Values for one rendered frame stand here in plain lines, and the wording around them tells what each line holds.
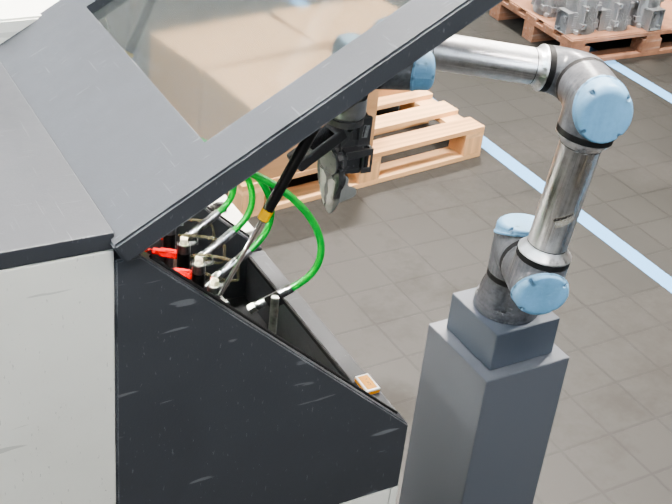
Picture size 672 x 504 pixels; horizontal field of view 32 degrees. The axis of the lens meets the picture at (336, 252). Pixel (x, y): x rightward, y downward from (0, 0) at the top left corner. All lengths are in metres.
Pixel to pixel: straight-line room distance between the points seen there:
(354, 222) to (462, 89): 1.52
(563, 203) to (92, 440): 1.05
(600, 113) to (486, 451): 0.91
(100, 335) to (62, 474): 0.27
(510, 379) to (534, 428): 0.22
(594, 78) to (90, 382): 1.11
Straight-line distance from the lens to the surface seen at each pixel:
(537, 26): 6.71
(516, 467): 2.93
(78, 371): 1.84
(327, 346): 2.43
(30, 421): 1.87
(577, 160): 2.36
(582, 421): 3.91
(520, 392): 2.75
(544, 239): 2.44
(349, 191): 2.31
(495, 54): 2.37
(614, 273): 4.71
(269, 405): 2.05
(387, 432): 2.24
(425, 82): 2.21
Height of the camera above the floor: 2.40
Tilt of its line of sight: 32 degrees down
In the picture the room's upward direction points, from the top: 6 degrees clockwise
